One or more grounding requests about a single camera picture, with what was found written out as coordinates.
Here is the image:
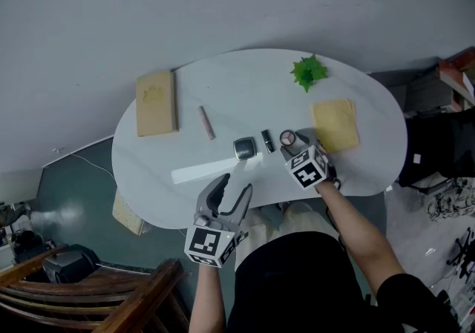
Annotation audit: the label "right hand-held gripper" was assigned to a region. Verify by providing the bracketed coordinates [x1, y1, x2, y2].
[279, 127, 338, 191]

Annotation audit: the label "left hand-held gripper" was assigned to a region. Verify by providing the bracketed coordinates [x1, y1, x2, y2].
[184, 173, 253, 268]

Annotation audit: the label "small black stick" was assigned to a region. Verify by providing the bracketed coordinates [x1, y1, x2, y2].
[261, 129, 275, 154]

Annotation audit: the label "square dark compact case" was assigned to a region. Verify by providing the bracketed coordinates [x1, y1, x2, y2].
[232, 136, 258, 160]

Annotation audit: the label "person's right forearm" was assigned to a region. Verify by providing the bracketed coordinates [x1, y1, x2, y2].
[315, 181, 405, 301]

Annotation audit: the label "person's left forearm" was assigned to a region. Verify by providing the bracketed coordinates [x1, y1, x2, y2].
[188, 264, 226, 333]

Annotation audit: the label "person's beige shorts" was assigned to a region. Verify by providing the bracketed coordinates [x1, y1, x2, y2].
[233, 201, 342, 273]

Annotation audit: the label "yellow folded cloth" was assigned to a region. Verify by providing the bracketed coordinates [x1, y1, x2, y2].
[310, 98, 360, 154]

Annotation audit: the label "small green potted plant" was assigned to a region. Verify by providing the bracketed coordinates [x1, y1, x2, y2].
[289, 53, 329, 93]

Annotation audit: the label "cream cushioned stool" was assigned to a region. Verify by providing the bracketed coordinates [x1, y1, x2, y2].
[111, 190, 145, 236]

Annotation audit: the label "person's black shirt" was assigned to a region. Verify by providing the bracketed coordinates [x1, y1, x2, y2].
[226, 231, 461, 333]

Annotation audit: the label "tan hardcover book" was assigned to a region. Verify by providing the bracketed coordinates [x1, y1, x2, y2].
[135, 70, 180, 138]

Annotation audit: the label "black bag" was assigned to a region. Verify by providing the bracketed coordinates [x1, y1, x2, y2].
[399, 107, 475, 188]

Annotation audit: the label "wooden chair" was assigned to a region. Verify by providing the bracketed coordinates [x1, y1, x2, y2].
[0, 244, 194, 333]

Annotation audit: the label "white black-patterned cloth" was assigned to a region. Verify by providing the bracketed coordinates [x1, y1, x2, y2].
[426, 177, 475, 221]

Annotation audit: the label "black case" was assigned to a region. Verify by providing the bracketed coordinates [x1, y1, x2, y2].
[42, 244, 101, 284]

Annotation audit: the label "stack of red books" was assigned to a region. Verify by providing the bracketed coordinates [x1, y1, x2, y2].
[437, 47, 475, 110]

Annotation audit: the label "black swivel chair base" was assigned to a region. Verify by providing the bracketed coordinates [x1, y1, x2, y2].
[445, 227, 475, 280]

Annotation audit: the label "white floor cable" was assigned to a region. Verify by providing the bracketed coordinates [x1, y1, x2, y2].
[70, 153, 116, 180]

